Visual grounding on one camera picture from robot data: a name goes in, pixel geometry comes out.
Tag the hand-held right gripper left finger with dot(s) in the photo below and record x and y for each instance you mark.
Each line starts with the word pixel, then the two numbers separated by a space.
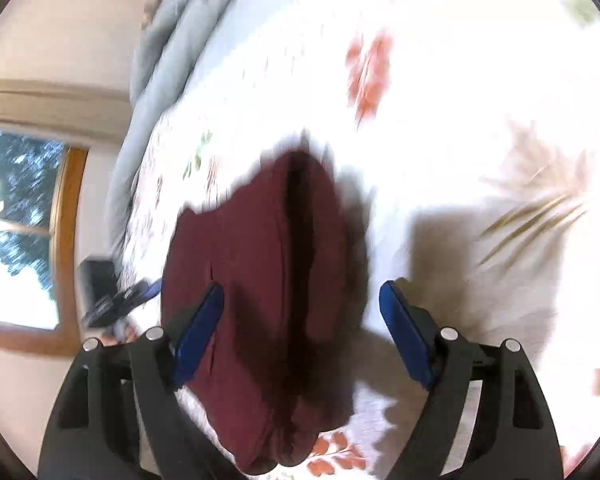
pixel 200 335

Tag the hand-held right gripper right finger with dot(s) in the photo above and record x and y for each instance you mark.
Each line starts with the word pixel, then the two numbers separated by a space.
pixel 405 335

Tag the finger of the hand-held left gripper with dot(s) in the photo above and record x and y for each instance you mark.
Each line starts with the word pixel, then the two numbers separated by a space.
pixel 125 300

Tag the maroon pants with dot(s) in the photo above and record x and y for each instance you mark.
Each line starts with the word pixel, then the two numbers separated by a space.
pixel 260 260

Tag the person's left hand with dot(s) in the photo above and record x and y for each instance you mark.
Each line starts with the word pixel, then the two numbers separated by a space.
pixel 121 335

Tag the wooden framed window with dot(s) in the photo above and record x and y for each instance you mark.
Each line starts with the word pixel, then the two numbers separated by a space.
pixel 65 240

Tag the beige curtain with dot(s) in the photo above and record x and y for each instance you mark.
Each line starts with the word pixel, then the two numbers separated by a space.
pixel 45 110

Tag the floral quilted bedspread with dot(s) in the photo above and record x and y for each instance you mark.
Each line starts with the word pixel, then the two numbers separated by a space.
pixel 455 110

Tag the grey comforter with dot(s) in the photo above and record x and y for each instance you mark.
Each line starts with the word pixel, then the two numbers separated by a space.
pixel 165 50

